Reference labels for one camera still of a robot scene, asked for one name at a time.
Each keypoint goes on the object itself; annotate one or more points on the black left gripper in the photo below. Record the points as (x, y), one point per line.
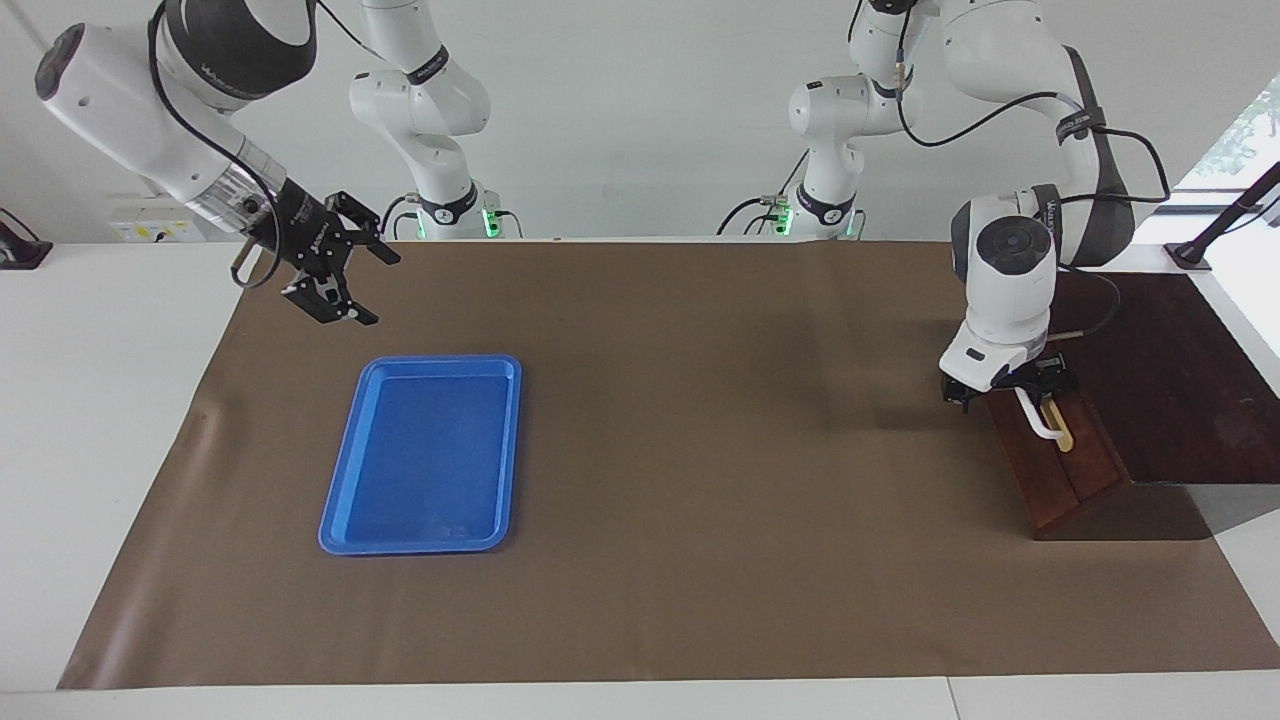
(1030, 375)

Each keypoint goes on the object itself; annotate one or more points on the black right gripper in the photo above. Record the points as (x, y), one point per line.
(305, 240)

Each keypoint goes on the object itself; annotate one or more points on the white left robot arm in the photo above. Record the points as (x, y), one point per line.
(1010, 260)

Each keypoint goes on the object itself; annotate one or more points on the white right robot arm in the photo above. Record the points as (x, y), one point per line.
(110, 90)

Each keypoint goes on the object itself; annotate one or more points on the dark wooden drawer cabinet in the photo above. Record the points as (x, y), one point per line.
(1180, 400)

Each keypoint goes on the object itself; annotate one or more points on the blue plastic tray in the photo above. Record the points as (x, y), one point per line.
(430, 460)

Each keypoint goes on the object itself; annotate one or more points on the black angled stand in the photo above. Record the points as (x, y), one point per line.
(1190, 252)

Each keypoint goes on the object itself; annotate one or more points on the brown table mat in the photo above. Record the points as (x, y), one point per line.
(700, 480)

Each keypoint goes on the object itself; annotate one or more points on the white wall socket box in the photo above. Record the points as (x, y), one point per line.
(155, 222)

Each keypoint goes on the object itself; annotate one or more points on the black clamp mount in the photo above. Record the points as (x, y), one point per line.
(22, 250)

